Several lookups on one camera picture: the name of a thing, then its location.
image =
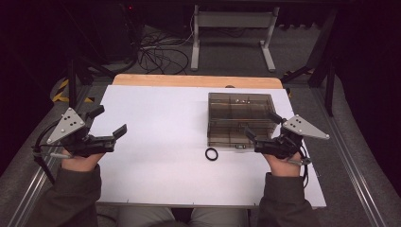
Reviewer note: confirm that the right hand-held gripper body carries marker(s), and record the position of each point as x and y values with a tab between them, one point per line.
302	127

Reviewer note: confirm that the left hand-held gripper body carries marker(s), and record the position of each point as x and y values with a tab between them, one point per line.
66	125

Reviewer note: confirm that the person's left hand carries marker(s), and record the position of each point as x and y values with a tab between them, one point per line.
80	162

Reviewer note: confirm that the person's right hand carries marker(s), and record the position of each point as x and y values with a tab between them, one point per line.
283	166

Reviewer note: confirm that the smoky clear plastic organiser box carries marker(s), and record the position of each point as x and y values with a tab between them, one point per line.
241	121

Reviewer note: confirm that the yellow black hazard tape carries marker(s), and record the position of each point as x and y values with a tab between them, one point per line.
63	91

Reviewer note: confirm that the small metal parts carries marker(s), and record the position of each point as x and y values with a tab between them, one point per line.
242	101

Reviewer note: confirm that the black tripod stand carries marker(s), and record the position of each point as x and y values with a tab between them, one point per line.
74	78

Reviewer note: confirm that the white table sheet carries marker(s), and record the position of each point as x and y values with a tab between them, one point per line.
164	142

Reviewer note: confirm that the black metal stand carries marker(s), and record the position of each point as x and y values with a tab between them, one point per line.
321	63

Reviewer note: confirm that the dark equipment box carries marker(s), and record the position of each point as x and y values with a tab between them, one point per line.
116	31

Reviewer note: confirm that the person's right leg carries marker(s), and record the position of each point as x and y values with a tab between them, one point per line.
219	219

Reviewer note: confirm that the person's leg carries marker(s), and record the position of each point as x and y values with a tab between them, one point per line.
219	219
145	218

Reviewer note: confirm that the person's left leg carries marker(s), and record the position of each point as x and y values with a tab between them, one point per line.
145	218

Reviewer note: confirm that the aluminium floor rail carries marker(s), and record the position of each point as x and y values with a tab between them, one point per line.
34	192
350	164

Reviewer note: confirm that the white metal stand frame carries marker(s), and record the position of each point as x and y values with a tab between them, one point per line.
233	20

